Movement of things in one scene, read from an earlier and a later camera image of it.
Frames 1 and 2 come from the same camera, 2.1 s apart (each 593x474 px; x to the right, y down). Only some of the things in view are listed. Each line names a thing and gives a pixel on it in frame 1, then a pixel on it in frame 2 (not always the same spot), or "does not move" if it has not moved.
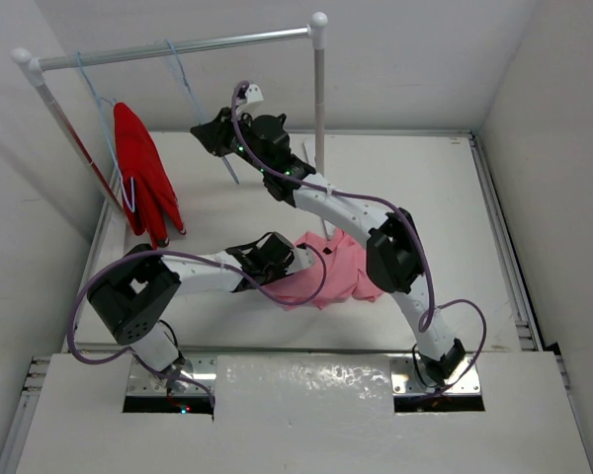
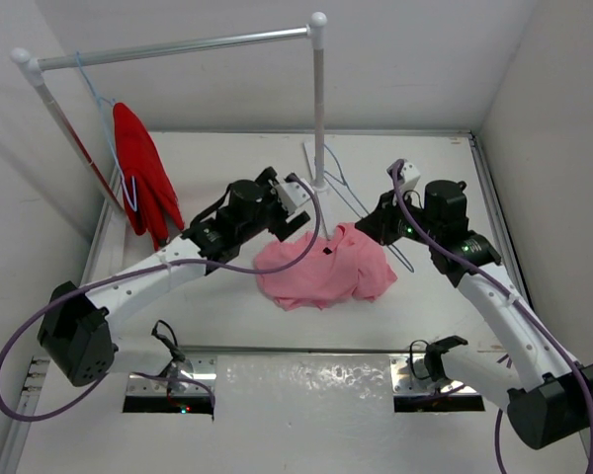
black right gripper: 215,133 -> 408,198
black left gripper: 281,269 -> 267,182
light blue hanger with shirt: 101,101 does not move
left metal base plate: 140,381 does not move
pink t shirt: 340,270 does not move
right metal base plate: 405,382 does not move
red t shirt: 148,195 does not move
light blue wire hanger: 194,101 -> 346,192
